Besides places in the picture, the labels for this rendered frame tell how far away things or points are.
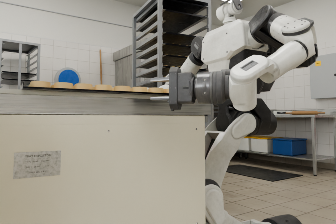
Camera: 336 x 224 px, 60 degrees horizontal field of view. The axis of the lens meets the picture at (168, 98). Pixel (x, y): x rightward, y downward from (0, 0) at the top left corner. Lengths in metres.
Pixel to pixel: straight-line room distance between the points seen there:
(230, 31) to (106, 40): 4.33
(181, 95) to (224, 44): 0.51
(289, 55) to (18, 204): 0.80
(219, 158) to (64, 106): 0.66
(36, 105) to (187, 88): 0.40
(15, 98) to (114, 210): 0.41
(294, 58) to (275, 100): 5.14
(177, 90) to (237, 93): 0.16
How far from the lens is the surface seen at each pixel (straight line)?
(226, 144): 1.20
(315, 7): 5.86
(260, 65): 0.78
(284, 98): 5.89
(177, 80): 0.80
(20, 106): 0.83
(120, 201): 0.90
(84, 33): 5.33
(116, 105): 0.88
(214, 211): 1.18
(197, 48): 1.49
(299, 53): 0.88
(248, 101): 0.79
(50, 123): 0.83
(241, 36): 1.23
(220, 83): 0.76
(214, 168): 1.21
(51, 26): 5.20
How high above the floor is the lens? 0.83
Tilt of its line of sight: 4 degrees up
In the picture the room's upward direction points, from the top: straight up
